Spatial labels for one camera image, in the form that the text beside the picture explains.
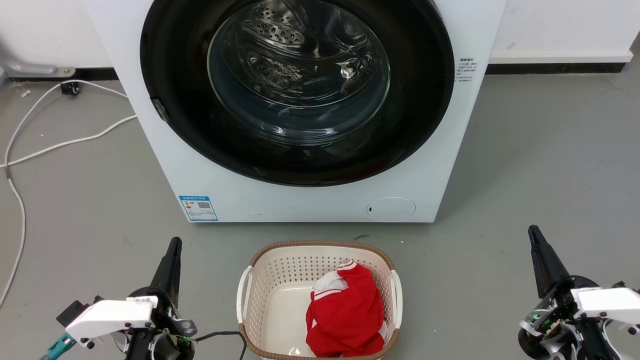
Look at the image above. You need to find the perforated steel washer drum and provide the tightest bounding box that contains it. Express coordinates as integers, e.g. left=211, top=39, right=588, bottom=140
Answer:
left=207, top=0, right=391, bottom=146

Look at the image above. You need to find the round white filter cover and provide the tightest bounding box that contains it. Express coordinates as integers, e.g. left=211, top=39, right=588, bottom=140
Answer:
left=366, top=196, right=417, bottom=223

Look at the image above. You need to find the teal connector piece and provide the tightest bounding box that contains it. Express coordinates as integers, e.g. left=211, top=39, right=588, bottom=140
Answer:
left=40, top=334, right=77, bottom=360

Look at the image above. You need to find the blue energy label sticker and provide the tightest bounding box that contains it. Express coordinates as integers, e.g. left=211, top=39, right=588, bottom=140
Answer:
left=178, top=195, right=219, bottom=222

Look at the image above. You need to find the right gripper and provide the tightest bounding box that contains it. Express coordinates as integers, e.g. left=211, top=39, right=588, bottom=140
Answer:
left=517, top=225, right=622, bottom=360

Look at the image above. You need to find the white front-load washing machine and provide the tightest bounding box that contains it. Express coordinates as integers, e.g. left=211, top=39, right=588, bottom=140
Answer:
left=82, top=0, right=508, bottom=224

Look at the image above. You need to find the round black glass washer door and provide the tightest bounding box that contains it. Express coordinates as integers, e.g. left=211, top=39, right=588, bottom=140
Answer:
left=140, top=0, right=456, bottom=188

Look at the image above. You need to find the grey metal floor bracket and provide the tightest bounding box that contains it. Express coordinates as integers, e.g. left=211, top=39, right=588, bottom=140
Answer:
left=0, top=42, right=77, bottom=79

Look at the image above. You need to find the black baseboard strip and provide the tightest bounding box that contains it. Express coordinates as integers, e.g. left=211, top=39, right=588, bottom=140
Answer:
left=486, top=62, right=634, bottom=76

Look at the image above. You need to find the white power cable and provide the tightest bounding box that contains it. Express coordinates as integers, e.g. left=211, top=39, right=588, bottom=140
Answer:
left=0, top=114, right=138, bottom=169
left=0, top=80, right=129, bottom=309

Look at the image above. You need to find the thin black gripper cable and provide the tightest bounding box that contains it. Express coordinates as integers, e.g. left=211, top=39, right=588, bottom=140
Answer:
left=192, top=330, right=248, bottom=360

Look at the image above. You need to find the red and white garment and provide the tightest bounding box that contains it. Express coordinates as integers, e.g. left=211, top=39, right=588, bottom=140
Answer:
left=305, top=260, right=387, bottom=359

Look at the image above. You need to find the cream perforated laundry basket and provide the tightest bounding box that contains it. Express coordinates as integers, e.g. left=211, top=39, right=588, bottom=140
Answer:
left=236, top=240, right=404, bottom=360

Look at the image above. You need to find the small black text sticker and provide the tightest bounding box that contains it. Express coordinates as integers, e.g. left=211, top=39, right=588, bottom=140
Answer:
left=455, top=56, right=479, bottom=84

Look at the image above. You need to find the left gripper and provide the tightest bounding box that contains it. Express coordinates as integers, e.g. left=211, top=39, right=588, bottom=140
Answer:
left=125, top=237, right=198, bottom=360

